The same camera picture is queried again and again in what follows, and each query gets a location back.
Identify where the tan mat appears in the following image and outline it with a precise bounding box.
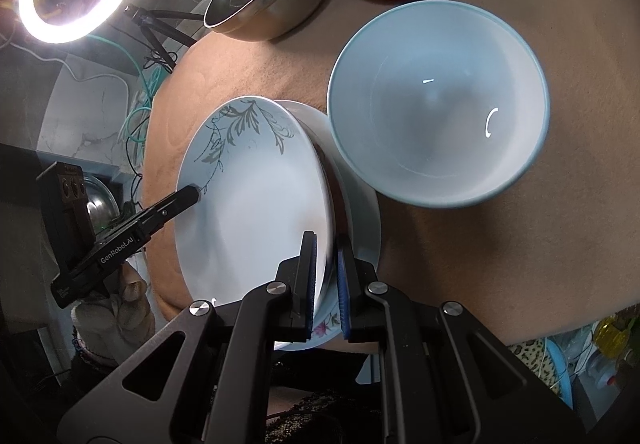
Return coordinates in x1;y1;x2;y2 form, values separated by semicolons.
140;0;640;360

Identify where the person's left hand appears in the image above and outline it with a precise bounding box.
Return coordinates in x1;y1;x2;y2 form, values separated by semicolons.
72;264;153;365

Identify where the pink blossom deep plate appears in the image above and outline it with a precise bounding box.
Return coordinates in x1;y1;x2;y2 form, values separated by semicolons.
272;99;382;355

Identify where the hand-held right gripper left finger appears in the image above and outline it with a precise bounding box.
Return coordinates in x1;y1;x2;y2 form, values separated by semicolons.
57;230;321;444

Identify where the white plate grey leaf print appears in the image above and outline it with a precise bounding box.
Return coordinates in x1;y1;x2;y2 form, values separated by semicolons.
174;95;335;352

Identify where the white ceramic bowl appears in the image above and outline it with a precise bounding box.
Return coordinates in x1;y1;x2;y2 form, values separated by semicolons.
326;0;551;210

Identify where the black tripod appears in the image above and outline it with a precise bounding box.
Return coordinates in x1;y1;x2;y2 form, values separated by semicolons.
122;5;206;70

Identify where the teal cable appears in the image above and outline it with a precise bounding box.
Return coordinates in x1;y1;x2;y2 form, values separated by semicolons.
120;36;173;145

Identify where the leopard print cloth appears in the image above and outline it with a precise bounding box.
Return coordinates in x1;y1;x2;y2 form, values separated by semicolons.
510;339;566;390

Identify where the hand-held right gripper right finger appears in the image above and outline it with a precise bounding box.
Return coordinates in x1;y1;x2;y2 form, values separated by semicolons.
336;234;586;444

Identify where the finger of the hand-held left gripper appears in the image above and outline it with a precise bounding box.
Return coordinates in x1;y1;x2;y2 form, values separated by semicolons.
122;184;203;245

